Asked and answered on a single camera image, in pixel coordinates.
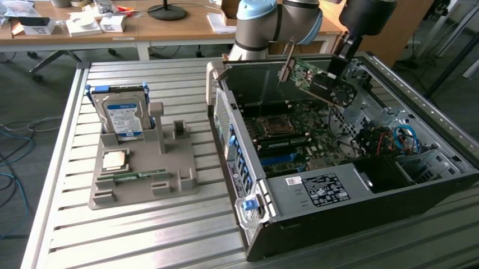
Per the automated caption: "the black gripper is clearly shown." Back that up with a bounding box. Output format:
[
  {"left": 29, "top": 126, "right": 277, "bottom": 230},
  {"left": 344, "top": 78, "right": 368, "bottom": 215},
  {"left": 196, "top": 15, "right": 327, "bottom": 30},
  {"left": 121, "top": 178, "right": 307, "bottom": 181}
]
[{"left": 336, "top": 0, "right": 397, "bottom": 61}]

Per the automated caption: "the green graphics card black shroud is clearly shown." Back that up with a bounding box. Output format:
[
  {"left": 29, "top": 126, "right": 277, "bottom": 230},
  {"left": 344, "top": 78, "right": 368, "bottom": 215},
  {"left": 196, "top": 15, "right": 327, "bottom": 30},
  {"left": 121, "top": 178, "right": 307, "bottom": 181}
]
[{"left": 277, "top": 41, "right": 359, "bottom": 109}]

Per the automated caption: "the wooden cabinet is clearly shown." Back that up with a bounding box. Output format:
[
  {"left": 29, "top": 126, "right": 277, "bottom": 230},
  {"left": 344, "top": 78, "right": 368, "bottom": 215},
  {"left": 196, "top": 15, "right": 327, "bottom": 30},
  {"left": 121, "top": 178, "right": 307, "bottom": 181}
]
[{"left": 320, "top": 0, "right": 437, "bottom": 68}]

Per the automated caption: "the metal drive cage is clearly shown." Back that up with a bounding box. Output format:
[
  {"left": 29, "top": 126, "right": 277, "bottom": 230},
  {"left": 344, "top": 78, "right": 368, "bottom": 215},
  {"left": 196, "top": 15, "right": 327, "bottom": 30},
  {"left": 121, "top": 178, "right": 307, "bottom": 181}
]
[{"left": 328, "top": 81, "right": 463, "bottom": 184}]

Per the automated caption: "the white paper stack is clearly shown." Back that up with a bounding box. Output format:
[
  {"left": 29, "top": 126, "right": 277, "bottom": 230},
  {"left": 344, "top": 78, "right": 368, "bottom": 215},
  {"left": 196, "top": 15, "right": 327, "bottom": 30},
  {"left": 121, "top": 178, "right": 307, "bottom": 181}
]
[{"left": 207, "top": 12, "right": 237, "bottom": 34}]

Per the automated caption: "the metal CPU socket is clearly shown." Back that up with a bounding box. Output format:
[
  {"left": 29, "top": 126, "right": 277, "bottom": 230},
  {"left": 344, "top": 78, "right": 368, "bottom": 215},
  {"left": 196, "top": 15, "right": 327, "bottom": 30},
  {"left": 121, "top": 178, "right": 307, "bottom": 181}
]
[{"left": 260, "top": 113, "right": 300, "bottom": 138}]

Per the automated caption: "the green motherboard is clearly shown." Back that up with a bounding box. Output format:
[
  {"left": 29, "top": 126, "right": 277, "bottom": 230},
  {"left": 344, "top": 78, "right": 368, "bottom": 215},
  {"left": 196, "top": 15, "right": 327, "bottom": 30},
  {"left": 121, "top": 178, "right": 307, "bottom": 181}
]
[{"left": 239, "top": 100, "right": 356, "bottom": 179}]

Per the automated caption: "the green RAM stick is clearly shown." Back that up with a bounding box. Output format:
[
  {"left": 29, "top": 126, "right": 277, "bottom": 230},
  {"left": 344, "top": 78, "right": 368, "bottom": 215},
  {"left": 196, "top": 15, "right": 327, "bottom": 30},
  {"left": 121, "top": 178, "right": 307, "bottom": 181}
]
[
  {"left": 97, "top": 168, "right": 168, "bottom": 183},
  {"left": 256, "top": 136, "right": 312, "bottom": 151}
]

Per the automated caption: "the black round lamp base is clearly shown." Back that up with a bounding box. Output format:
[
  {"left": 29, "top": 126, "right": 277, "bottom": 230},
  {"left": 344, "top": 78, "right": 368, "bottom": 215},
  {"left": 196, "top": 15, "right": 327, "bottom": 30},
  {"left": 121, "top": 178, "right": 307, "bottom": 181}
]
[{"left": 147, "top": 0, "right": 187, "bottom": 21}]

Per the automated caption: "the blue expansion slot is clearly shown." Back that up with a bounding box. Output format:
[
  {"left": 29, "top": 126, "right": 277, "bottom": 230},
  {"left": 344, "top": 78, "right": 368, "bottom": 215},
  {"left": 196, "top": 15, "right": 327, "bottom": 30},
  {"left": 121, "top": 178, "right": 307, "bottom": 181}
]
[{"left": 260, "top": 152, "right": 300, "bottom": 166}]

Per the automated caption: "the grey power supply unit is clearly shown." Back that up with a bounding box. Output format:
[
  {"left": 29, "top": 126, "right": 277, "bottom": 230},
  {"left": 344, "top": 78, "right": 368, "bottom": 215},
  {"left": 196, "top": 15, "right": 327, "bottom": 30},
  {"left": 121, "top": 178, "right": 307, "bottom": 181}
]
[{"left": 265, "top": 163, "right": 375, "bottom": 218}]

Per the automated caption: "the orange red tool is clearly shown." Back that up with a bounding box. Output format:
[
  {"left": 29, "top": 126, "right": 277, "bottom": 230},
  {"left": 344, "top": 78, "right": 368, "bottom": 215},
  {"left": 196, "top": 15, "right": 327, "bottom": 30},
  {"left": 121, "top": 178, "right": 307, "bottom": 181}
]
[{"left": 115, "top": 4, "right": 139, "bottom": 15}]

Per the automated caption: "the white labelled box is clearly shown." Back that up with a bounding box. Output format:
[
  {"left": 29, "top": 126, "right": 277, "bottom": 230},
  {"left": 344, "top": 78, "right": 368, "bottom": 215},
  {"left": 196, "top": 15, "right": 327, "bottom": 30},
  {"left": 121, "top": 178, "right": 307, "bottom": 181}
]
[
  {"left": 21, "top": 21, "right": 57, "bottom": 36},
  {"left": 100, "top": 15, "right": 127, "bottom": 33}
]

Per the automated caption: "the crumpled plastic packaging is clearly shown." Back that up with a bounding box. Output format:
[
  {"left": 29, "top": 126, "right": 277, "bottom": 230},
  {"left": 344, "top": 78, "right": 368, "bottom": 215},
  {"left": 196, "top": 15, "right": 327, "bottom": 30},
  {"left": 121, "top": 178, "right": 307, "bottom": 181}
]
[{"left": 91, "top": 0, "right": 132, "bottom": 15}]

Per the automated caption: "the white tape roll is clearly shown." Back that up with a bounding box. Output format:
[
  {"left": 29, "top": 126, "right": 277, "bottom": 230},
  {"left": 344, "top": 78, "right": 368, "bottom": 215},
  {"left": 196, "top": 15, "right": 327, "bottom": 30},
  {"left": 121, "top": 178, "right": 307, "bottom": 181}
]
[{"left": 71, "top": 13, "right": 96, "bottom": 29}]

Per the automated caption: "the flat white box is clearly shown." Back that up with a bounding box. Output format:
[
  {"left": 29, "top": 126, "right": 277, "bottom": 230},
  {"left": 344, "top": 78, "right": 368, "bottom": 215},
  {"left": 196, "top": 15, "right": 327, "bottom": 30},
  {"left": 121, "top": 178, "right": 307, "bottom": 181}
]
[{"left": 65, "top": 18, "right": 103, "bottom": 38}]

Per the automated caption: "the black open PC case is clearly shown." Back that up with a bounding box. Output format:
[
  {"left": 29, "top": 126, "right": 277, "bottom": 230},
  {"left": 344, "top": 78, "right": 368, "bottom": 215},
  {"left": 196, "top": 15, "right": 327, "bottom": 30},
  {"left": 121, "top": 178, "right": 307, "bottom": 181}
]
[{"left": 205, "top": 51, "right": 479, "bottom": 263}]

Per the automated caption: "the grey parts rack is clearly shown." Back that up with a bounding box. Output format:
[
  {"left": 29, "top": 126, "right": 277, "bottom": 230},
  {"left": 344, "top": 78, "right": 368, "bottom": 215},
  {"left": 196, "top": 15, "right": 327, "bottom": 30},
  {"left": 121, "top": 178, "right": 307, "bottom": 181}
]
[{"left": 88, "top": 101, "right": 201, "bottom": 211}]

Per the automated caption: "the silver CPU chip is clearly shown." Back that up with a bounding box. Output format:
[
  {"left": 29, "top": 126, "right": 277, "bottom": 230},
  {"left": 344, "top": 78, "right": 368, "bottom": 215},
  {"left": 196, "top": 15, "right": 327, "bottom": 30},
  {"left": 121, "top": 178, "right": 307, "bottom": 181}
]
[{"left": 101, "top": 150, "right": 131, "bottom": 171}]

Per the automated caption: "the clear plastic bag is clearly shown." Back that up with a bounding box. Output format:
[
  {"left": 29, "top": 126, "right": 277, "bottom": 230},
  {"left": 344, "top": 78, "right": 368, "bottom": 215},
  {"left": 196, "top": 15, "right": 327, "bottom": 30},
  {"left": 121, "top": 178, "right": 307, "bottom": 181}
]
[{"left": 0, "top": 0, "right": 41, "bottom": 18}]

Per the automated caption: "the black metal post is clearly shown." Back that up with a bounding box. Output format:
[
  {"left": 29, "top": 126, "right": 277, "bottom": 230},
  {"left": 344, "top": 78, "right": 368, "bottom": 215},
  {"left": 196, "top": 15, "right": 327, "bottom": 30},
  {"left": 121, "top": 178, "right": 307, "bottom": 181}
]
[{"left": 424, "top": 33, "right": 479, "bottom": 98}]

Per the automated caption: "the blue data cable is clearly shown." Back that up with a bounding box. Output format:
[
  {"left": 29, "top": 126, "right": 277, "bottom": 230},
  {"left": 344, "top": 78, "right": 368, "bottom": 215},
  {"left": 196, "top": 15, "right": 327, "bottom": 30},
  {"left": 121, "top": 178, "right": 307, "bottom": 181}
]
[{"left": 392, "top": 124, "right": 421, "bottom": 156}]

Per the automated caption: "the coloured power wire bundle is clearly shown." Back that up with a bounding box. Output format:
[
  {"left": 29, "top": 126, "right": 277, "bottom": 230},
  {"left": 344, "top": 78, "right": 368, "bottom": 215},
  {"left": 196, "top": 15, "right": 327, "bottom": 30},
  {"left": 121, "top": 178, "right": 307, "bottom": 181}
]
[{"left": 373, "top": 130, "right": 393, "bottom": 156}]

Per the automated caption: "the hard disk blue bracket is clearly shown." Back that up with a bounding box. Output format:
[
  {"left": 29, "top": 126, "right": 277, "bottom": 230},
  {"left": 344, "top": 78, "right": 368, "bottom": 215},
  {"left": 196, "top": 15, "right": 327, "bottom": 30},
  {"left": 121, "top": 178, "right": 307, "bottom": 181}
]
[{"left": 84, "top": 84, "right": 151, "bottom": 142}]

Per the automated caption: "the blue floor cable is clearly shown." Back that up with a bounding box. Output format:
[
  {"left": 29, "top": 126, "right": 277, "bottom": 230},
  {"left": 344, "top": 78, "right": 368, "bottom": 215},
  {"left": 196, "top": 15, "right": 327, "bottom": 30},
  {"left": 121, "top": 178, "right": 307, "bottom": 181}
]
[{"left": 0, "top": 127, "right": 35, "bottom": 240}]

